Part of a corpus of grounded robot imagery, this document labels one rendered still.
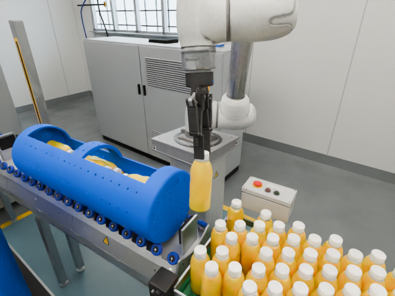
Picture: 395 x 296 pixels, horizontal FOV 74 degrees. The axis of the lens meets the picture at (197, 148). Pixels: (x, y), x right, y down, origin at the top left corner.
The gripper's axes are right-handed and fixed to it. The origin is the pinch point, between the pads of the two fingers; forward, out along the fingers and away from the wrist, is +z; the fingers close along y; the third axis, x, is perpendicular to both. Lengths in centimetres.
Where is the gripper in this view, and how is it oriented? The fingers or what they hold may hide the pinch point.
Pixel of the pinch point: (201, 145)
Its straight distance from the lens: 74.3
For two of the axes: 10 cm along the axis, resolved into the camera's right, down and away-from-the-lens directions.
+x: 9.1, 0.8, -4.0
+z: 0.4, 9.6, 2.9
